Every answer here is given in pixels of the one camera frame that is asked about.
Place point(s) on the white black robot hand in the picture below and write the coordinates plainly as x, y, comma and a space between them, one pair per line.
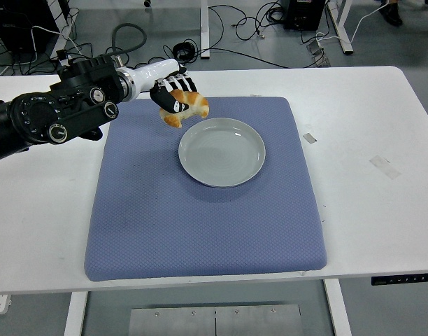
165, 82

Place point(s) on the golden croissant bread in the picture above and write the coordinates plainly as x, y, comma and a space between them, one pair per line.
193, 105

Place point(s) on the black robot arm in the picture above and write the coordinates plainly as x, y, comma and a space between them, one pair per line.
56, 112

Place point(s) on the grey round plate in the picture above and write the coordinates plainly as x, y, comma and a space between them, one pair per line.
221, 152

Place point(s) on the grey metal plate with screws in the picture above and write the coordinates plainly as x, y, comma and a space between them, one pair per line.
214, 320

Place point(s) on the white desk leg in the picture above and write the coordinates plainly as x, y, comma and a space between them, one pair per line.
342, 26
204, 28

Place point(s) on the blue quilted mat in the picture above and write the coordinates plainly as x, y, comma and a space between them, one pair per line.
203, 190

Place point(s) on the black equipment case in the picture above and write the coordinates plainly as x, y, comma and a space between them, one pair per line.
23, 24

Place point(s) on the black computer box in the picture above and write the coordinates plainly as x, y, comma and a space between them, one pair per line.
302, 14

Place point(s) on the clear tape strip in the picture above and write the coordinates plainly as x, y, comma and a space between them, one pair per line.
384, 167
309, 138

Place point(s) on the white table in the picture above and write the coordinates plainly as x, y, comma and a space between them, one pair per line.
357, 168

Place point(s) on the person's foot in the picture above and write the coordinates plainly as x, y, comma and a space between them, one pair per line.
391, 12

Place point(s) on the black table control panel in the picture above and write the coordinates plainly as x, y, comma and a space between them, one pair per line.
403, 280

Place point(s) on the grey metal bracket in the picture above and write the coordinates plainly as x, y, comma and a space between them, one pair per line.
318, 52

